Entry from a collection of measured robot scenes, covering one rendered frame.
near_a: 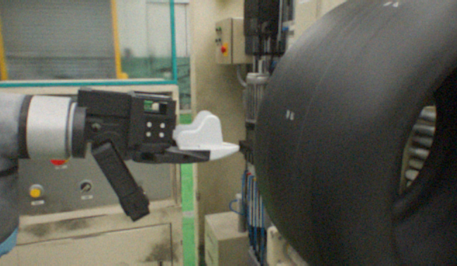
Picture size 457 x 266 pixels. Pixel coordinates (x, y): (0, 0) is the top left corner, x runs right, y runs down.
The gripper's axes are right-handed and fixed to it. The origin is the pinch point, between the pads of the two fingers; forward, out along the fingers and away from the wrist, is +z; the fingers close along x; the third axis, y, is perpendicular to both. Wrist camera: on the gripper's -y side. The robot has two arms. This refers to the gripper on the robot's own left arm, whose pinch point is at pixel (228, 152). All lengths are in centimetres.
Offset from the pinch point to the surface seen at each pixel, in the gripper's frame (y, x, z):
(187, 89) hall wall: -69, 879, 167
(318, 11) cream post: 25.8, 26.5, 25.8
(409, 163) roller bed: -11, 36, 72
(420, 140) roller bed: -3, 33, 70
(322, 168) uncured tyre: 0.8, -8.6, 9.7
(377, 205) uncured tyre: -2.5, -12.4, 15.9
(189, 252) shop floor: -122, 172, 40
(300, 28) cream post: 22.8, 34.3, 26.2
